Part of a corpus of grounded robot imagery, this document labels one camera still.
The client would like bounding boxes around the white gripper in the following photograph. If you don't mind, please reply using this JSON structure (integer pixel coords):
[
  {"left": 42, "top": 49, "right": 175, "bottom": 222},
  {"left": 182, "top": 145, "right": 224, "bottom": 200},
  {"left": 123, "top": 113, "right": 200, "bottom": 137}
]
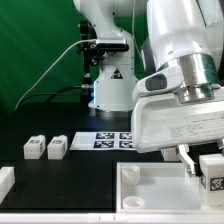
[{"left": 131, "top": 65, "right": 224, "bottom": 177}]

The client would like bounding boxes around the white square tabletop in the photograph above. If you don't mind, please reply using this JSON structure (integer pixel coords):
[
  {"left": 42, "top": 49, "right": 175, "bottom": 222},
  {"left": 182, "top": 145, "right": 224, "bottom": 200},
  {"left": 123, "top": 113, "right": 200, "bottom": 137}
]
[{"left": 115, "top": 161, "right": 224, "bottom": 214}]

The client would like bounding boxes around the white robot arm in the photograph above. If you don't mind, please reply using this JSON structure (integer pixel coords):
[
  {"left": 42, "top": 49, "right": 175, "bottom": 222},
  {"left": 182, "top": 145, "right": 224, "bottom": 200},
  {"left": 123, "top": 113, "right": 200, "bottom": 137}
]
[{"left": 73, "top": 0, "right": 224, "bottom": 176}]

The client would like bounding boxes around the white sheet with tags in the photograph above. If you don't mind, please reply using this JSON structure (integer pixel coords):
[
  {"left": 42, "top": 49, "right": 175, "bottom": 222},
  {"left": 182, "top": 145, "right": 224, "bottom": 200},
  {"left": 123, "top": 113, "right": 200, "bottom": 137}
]
[{"left": 70, "top": 132, "right": 133, "bottom": 151}]

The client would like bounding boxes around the silver camera on stand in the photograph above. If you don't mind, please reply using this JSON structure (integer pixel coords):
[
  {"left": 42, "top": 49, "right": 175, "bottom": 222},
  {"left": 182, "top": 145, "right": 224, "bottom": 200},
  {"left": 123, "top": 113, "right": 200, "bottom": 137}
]
[{"left": 96, "top": 38, "right": 129, "bottom": 52}]

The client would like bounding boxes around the black cable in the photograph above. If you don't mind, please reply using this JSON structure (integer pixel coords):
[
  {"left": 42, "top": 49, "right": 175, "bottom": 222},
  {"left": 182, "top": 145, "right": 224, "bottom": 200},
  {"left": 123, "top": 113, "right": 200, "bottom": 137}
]
[{"left": 15, "top": 85, "right": 94, "bottom": 111}]

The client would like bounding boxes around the grey cable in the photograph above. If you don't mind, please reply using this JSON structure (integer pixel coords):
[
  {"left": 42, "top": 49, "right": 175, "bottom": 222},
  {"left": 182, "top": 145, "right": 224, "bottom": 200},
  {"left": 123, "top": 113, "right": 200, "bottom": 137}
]
[{"left": 14, "top": 39, "right": 98, "bottom": 111}]

